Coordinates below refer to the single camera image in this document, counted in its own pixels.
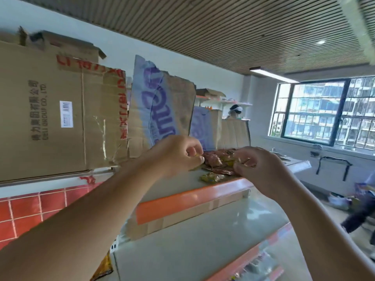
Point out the person's left hand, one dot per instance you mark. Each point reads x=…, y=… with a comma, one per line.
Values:
x=172, y=155

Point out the person's right hand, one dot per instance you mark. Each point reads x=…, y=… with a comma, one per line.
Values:
x=263, y=172

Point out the person's right fingers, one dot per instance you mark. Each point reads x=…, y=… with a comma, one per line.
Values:
x=244, y=160

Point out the person's left fingers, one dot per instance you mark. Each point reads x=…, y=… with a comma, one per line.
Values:
x=194, y=153

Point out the gold brown snack packet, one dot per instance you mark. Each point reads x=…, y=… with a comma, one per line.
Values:
x=247, y=164

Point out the person's left forearm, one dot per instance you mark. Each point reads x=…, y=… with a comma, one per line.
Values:
x=76, y=231

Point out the person's right forearm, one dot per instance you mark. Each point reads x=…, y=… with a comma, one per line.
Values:
x=322, y=237

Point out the pile of snack packets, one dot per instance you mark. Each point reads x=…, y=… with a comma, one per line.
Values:
x=216, y=162

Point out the small purple printed cardboard sheet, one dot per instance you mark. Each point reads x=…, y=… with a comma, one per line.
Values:
x=203, y=128

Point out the plain brown cardboard sheet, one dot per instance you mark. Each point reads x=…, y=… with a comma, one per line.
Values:
x=235, y=133

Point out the yellow green snack packet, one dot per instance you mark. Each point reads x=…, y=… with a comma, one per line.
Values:
x=211, y=177

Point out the large purple printed cardboard sheet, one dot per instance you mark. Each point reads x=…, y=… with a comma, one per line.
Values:
x=158, y=108

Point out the white shelf with orange edges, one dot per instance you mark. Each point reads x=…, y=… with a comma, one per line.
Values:
x=205, y=231

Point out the long ceiling light strip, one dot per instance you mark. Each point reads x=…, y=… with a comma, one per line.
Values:
x=274, y=74

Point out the barred window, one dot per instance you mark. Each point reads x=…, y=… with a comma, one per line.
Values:
x=322, y=111

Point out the plastic bags on floor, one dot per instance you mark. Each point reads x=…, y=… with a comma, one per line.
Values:
x=339, y=201

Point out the yellow snack bag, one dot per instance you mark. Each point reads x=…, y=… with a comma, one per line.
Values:
x=102, y=267

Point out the large brown cardboard box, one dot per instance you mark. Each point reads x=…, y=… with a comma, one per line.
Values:
x=44, y=114

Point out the torn brown cardboard box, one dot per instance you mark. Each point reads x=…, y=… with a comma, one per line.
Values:
x=67, y=46

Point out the white wall shelf with boxes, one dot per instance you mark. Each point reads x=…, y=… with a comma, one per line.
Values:
x=222, y=99

